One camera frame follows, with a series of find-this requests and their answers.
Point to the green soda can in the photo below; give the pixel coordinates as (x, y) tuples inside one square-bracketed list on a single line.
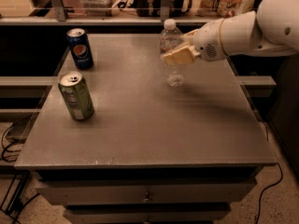
[(73, 87)]

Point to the grey metal shelf rail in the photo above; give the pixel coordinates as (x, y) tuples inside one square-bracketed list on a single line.
[(53, 12)]

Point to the grey drawer cabinet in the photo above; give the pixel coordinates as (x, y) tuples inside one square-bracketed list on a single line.
[(150, 154)]

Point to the black bag on shelf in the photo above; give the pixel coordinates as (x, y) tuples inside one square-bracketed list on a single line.
[(152, 8)]

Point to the printed snack bag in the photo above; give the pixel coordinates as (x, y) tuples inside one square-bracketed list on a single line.
[(224, 8)]

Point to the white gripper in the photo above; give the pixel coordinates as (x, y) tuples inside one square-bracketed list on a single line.
[(207, 41)]

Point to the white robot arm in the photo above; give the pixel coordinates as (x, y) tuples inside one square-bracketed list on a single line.
[(270, 31)]

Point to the blue Pepsi can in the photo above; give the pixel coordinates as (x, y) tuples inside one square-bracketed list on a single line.
[(79, 45)]

